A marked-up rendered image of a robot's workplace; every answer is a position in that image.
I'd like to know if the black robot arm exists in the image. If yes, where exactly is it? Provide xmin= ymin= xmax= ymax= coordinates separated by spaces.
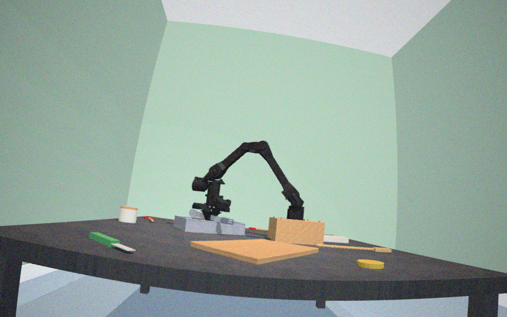
xmin=192 ymin=140 xmax=305 ymax=221

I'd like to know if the yellow flat disc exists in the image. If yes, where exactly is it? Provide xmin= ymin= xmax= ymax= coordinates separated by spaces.
xmin=357 ymin=259 xmax=384 ymax=269

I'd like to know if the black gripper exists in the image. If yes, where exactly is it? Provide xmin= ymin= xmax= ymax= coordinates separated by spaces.
xmin=192 ymin=192 xmax=230 ymax=221

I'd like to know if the white jar with wooden lid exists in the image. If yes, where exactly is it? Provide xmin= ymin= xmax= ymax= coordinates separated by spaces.
xmin=118 ymin=206 xmax=138 ymax=223

